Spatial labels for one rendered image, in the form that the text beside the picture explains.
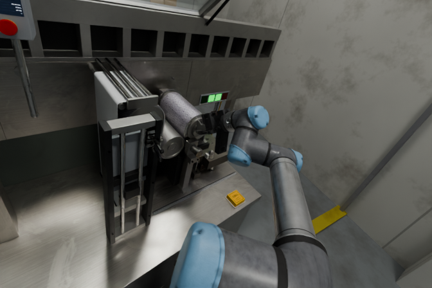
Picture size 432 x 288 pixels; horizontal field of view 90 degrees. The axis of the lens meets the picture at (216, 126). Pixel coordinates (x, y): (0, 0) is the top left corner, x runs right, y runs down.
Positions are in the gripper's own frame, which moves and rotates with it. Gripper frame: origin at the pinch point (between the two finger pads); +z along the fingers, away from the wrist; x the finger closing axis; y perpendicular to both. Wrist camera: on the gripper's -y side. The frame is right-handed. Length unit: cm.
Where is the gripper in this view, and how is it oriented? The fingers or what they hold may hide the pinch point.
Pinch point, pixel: (200, 132)
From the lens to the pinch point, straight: 94.5
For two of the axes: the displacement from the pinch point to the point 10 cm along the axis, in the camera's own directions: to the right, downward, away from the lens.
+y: -2.2, -9.7, -0.5
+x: -7.5, 2.0, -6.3
